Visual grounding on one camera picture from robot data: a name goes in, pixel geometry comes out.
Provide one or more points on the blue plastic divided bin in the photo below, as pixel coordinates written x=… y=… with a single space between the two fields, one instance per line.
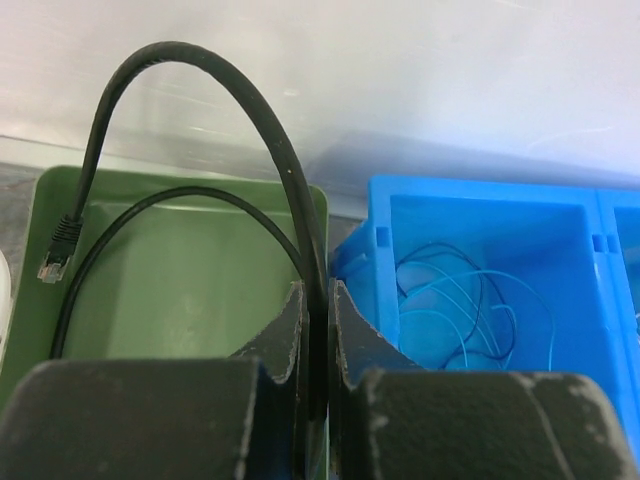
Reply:
x=463 y=275

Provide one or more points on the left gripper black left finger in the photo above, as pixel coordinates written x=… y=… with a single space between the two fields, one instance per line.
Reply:
x=240 y=417

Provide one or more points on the green plastic box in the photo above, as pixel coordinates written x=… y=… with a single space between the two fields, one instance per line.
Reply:
x=166 y=268

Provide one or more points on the white left perforated basket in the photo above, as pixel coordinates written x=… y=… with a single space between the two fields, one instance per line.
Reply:
x=5 y=297

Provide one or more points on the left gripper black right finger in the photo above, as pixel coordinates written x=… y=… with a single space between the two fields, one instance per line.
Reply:
x=392 y=419

